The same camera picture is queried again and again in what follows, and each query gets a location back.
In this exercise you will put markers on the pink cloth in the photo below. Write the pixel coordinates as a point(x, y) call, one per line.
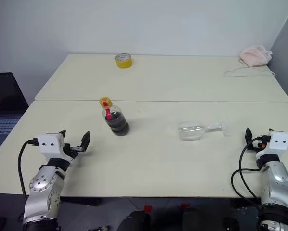
point(254, 55)

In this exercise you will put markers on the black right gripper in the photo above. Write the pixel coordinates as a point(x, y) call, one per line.
point(258, 144)

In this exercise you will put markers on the dark soda bottle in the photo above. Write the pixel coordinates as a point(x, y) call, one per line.
point(116, 121)

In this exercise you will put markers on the yellow tape roll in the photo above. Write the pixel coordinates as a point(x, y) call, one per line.
point(123, 61)

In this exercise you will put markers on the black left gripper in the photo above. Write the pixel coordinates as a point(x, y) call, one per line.
point(69, 150)

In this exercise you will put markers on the dark rounded shape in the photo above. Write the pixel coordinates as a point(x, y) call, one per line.
point(134, 221)

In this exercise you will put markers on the small red block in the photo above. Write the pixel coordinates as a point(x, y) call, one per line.
point(185, 206)
point(147, 209)

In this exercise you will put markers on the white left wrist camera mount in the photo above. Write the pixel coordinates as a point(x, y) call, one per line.
point(50, 143)

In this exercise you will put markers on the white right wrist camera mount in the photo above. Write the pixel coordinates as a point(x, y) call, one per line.
point(278, 142)

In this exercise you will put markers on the clear wine glass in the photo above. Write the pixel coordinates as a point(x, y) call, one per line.
point(191, 131)

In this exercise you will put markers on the dark laptop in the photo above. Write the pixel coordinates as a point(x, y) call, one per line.
point(4, 103)

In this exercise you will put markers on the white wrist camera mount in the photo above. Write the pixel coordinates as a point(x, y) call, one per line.
point(278, 142)
point(50, 143)

